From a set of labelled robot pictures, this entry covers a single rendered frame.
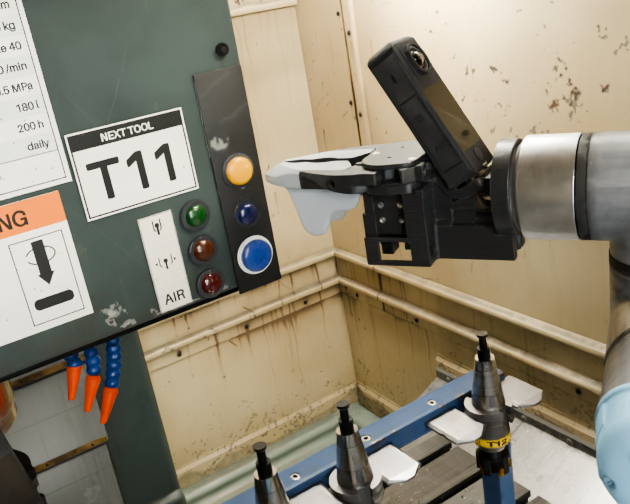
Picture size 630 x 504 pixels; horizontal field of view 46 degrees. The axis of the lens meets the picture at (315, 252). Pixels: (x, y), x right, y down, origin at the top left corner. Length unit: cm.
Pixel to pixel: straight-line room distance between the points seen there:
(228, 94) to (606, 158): 31
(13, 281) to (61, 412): 78
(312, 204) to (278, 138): 127
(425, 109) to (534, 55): 79
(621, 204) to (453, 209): 12
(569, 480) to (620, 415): 112
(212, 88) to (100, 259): 17
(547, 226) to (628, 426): 17
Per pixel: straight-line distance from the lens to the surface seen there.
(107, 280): 63
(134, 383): 145
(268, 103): 185
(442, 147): 54
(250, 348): 196
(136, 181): 62
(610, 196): 51
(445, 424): 101
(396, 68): 54
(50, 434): 139
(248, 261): 67
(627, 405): 43
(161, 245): 64
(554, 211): 52
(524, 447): 161
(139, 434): 149
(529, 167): 52
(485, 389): 100
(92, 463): 144
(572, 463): 156
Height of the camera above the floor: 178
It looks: 20 degrees down
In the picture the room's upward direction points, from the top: 10 degrees counter-clockwise
